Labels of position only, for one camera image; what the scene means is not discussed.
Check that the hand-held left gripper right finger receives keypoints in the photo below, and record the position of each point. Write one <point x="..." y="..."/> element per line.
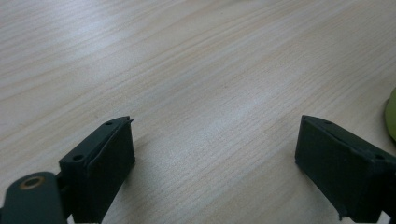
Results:
<point x="342" y="168"/>

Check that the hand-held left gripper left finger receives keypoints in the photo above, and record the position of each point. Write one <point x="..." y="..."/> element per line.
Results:
<point x="99" y="168"/>

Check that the green round object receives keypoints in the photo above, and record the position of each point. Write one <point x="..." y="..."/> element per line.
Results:
<point x="391" y="114"/>

